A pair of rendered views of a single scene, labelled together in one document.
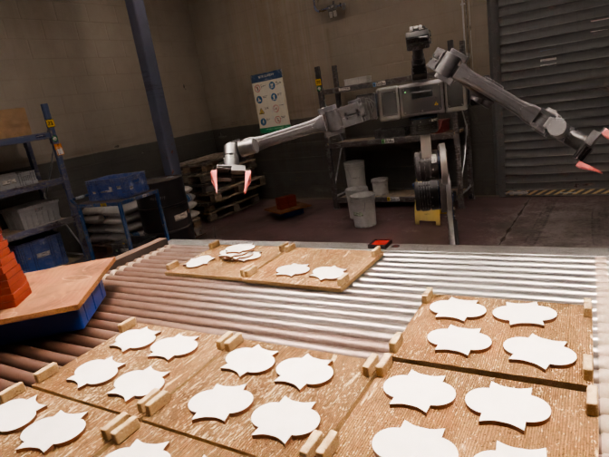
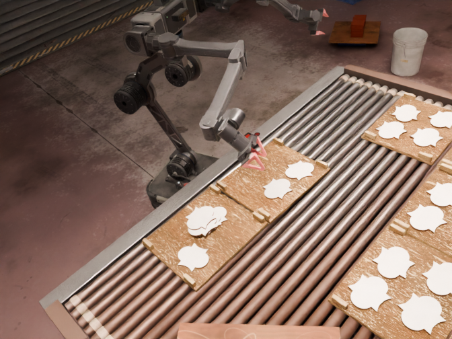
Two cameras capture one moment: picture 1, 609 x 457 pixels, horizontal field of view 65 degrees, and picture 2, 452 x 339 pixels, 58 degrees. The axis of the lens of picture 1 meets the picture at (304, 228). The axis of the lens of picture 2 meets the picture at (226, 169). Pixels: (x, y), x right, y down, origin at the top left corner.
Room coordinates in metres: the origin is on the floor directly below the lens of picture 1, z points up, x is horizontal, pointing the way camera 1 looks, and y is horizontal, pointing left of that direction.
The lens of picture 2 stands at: (1.40, 1.32, 2.27)
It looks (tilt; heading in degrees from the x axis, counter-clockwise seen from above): 42 degrees down; 290
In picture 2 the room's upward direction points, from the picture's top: 12 degrees counter-clockwise
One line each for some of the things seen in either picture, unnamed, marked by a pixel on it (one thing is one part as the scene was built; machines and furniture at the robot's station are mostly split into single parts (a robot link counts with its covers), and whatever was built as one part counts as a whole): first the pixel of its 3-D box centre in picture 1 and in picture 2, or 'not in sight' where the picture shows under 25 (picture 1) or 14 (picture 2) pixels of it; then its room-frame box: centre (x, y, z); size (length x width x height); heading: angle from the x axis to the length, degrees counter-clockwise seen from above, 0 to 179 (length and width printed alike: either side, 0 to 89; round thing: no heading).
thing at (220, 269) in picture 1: (229, 260); (204, 233); (1.92, 0.33, 0.93); 0.41 x 0.35 x 0.02; 57
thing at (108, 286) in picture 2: (328, 258); (245, 171); (1.82, -0.08, 0.90); 1.95 x 0.05 x 0.05; 58
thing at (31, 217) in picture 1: (32, 214); not in sight; (5.27, 2.96, 0.76); 0.50 x 0.36 x 0.24; 151
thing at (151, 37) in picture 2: (365, 107); (156, 42); (2.24, -0.36, 1.45); 0.09 x 0.08 x 0.12; 75
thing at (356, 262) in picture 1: (314, 267); (272, 177); (1.68, -0.01, 0.93); 0.41 x 0.35 x 0.02; 56
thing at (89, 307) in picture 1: (49, 306); not in sight; (1.58, 0.93, 0.97); 0.31 x 0.31 x 0.10; 7
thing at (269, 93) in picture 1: (270, 102); not in sight; (7.66, 0.22, 1.55); 0.61 x 0.02 x 0.91; 55
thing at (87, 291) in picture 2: (333, 255); (237, 167); (1.86, -0.10, 0.90); 1.95 x 0.05 x 0.05; 58
